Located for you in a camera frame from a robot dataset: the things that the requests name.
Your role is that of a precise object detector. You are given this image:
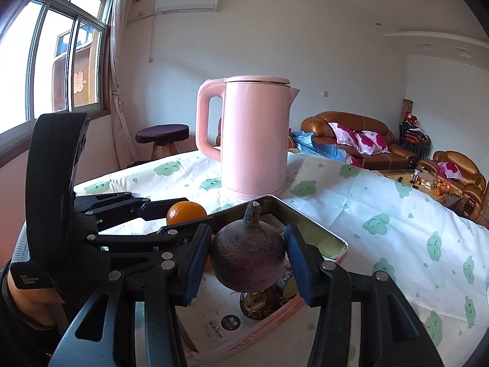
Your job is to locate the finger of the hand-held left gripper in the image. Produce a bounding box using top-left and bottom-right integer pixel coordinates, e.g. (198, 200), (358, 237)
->
(74, 192), (192, 234)
(86, 214), (216, 274)

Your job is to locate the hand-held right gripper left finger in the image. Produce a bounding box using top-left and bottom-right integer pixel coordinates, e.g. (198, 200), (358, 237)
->
(50, 224), (212, 367)

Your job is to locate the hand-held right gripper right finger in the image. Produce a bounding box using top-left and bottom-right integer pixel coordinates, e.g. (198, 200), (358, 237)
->
(283, 224), (446, 367)

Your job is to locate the metal tin tray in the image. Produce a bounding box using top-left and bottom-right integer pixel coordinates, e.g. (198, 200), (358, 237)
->
(168, 195), (349, 357)

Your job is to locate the dark brown water chestnut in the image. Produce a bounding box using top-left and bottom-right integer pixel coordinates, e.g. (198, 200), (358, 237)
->
(240, 291), (285, 321)

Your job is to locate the person's left hand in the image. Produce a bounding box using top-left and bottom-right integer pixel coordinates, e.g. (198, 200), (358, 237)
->
(8, 275), (65, 328)

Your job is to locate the printed paper leaflet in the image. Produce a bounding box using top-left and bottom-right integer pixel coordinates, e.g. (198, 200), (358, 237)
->
(179, 214), (306, 352)

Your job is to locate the dark purple round stool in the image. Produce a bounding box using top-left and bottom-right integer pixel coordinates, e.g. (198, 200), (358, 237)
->
(135, 123), (190, 159)

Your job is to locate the pink electric kettle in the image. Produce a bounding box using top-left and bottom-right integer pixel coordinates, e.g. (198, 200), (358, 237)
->
(197, 76), (300, 201)

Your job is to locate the blue checked cloth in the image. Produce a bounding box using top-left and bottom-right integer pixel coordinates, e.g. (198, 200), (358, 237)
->
(288, 129), (356, 165)

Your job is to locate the pink curtain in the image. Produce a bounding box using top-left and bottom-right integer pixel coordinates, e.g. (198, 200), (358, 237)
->
(109, 0), (144, 169)

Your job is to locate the pink floral pillow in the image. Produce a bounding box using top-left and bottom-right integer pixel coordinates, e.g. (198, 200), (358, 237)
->
(437, 161), (465, 182)
(328, 122), (362, 150)
(353, 130), (390, 155)

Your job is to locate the sliding glass window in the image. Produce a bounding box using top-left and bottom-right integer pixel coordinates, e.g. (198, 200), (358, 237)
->
(0, 0), (115, 134)

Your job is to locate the cluttered coffee table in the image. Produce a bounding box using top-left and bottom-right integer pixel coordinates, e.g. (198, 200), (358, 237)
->
(382, 168), (465, 207)

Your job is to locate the brown leather sofa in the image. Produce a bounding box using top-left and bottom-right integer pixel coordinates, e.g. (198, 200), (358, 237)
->
(300, 112), (417, 169)

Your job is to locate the stack of dark chairs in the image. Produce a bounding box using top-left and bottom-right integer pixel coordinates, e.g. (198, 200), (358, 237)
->
(399, 120), (432, 157)

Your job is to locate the large brown leather armchair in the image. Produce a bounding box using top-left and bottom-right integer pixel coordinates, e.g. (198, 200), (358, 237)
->
(416, 150), (487, 222)

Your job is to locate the white air conditioner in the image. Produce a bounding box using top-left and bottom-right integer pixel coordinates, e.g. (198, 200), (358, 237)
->
(155, 0), (219, 15)

